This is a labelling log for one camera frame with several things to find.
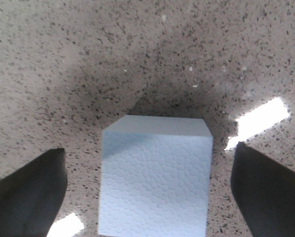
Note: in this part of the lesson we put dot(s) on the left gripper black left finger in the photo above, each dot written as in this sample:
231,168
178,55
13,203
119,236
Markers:
31,197

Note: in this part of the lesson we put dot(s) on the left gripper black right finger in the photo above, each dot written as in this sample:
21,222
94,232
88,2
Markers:
264,191

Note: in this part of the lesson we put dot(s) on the light blue foam cube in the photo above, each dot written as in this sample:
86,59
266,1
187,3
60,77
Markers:
155,177

